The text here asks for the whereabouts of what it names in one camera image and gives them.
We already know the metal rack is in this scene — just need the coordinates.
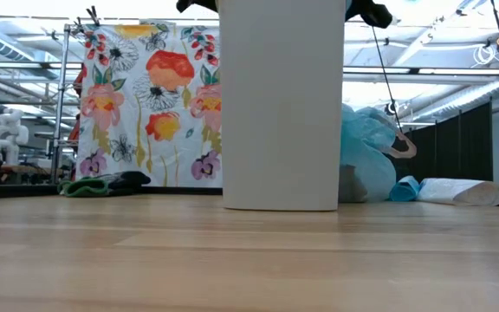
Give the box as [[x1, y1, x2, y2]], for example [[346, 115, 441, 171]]
[[49, 23, 84, 183]]

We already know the thin black pole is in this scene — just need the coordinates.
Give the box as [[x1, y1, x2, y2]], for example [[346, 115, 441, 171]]
[[370, 26, 405, 136]]

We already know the floral cloth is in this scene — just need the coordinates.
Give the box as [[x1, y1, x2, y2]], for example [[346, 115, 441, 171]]
[[75, 23, 224, 189]]

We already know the blue bin liner bag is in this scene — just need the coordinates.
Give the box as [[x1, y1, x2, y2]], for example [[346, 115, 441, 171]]
[[338, 102, 418, 205]]

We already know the black partition wall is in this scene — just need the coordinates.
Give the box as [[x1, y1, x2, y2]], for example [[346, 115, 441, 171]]
[[399, 101, 494, 183]]

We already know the white robot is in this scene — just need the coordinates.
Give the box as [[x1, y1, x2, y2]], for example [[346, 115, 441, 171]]
[[0, 107, 30, 166]]

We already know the blue trash bag roll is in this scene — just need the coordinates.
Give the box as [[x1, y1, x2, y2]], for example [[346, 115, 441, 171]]
[[389, 175, 421, 203]]

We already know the black green work glove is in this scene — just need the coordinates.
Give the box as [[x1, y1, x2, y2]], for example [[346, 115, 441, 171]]
[[57, 170, 152, 198]]

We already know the white plastic trash bin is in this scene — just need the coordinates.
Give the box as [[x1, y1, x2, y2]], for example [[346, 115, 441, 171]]
[[217, 0, 347, 213]]

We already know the white flat bag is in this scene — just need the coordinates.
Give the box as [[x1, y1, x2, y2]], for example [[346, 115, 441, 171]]
[[416, 177, 499, 207]]

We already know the black clothes clip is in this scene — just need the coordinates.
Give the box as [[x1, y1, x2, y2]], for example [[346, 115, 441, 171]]
[[85, 5, 102, 28]]

